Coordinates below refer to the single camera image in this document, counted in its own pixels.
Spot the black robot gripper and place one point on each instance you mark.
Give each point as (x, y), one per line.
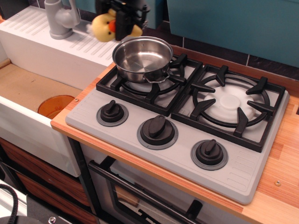
(129, 12)

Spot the yellow stuffed duck toy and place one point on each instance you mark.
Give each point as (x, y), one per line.
(103, 27)

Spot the stainless steel pan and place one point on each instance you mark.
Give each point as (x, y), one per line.
(143, 59)

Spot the grey toy faucet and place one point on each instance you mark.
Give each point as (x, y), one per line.
(61, 21)

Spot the black left burner grate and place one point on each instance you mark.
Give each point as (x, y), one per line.
(158, 97)

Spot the black burner grate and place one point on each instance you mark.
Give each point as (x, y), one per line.
(231, 106)
(158, 97)

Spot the black left stove knob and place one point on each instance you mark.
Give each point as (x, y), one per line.
(112, 114)

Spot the black stove knob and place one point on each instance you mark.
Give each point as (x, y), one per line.
(112, 114)
(157, 133)
(209, 155)

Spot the white toy sink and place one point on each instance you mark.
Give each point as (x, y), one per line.
(35, 67)

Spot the orange sink drain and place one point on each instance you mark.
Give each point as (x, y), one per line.
(54, 105)

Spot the black middle stove knob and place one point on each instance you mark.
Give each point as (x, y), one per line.
(157, 133)

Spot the black right burner grate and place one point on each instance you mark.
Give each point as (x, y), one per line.
(231, 106)

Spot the black right stove knob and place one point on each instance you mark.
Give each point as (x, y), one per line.
(209, 155)

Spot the grey toy stove top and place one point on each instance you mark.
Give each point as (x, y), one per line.
(237, 180)

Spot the wooden drawer front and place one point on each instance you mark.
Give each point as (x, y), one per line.
(54, 187)

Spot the oven door with black handle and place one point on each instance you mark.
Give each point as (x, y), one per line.
(137, 204)

